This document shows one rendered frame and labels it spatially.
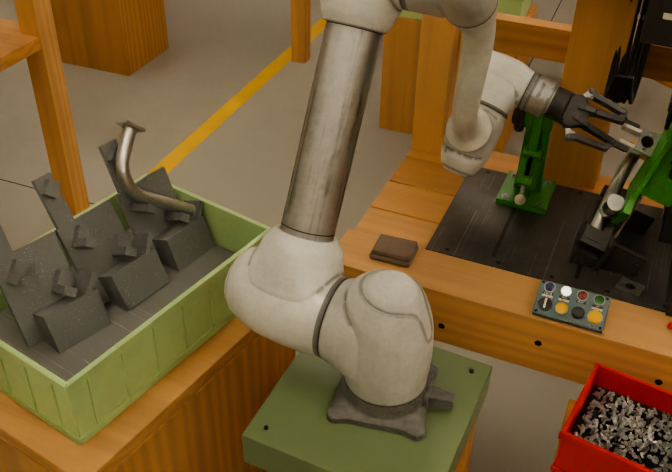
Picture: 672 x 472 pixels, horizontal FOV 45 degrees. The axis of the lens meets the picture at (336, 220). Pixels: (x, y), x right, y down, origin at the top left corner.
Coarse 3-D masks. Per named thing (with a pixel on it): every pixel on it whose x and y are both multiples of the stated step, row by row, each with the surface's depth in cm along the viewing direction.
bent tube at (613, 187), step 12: (648, 132) 178; (636, 144) 178; (648, 144) 182; (636, 156) 186; (648, 156) 178; (624, 168) 190; (612, 180) 192; (624, 180) 191; (612, 192) 190; (600, 204) 191; (600, 216) 189; (600, 228) 189
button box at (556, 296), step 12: (540, 288) 177; (576, 288) 175; (552, 300) 176; (564, 300) 175; (576, 300) 174; (588, 300) 174; (540, 312) 175; (552, 312) 175; (588, 312) 173; (600, 312) 172; (576, 324) 173; (588, 324) 172; (600, 324) 172
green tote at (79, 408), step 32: (128, 224) 209; (224, 224) 199; (256, 224) 192; (192, 288) 173; (160, 320) 166; (192, 320) 177; (224, 320) 187; (0, 352) 160; (128, 352) 162; (160, 352) 171; (192, 352) 181; (0, 384) 169; (32, 384) 159; (64, 384) 150; (96, 384) 157; (128, 384) 165; (64, 416) 157; (96, 416) 160
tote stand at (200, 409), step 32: (224, 352) 181; (256, 352) 193; (288, 352) 208; (160, 384) 173; (192, 384) 174; (224, 384) 185; (256, 384) 199; (0, 416) 165; (32, 416) 166; (128, 416) 166; (160, 416) 167; (192, 416) 178; (224, 416) 190; (0, 448) 169; (32, 448) 159; (64, 448) 159; (96, 448) 159; (128, 448) 161; (160, 448) 171; (192, 448) 183; (224, 448) 196
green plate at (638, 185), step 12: (660, 144) 173; (660, 156) 169; (648, 168) 173; (660, 168) 172; (636, 180) 181; (648, 180) 173; (660, 180) 174; (636, 192) 176; (648, 192) 176; (660, 192) 175
